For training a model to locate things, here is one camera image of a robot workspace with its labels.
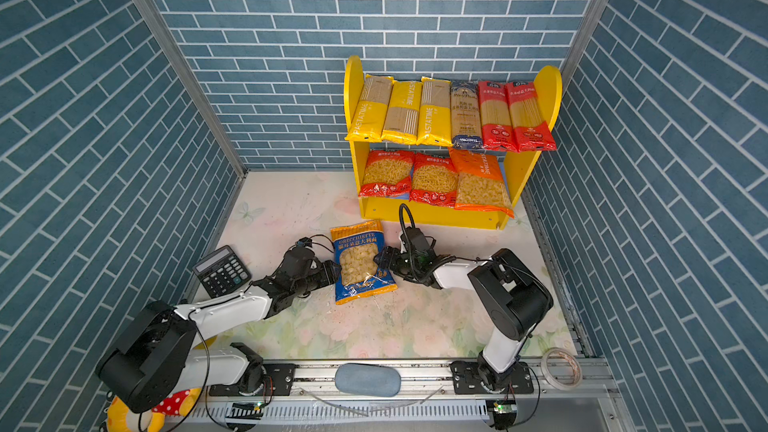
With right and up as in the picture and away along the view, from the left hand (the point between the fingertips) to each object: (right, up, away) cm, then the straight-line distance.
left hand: (338, 270), depth 89 cm
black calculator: (-36, -1, +2) cm, 36 cm away
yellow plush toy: (-41, -25, -26) cm, 55 cm away
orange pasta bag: (+44, +27, +4) cm, 52 cm away
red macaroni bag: (+14, +30, +7) cm, 34 cm away
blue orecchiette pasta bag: (+5, +6, +5) cm, 9 cm away
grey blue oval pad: (+11, -23, -17) cm, 30 cm away
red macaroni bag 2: (+30, +27, +5) cm, 41 cm away
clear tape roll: (+56, -22, -14) cm, 62 cm away
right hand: (+12, +3, +2) cm, 12 cm away
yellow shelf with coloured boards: (+59, +32, +12) cm, 68 cm away
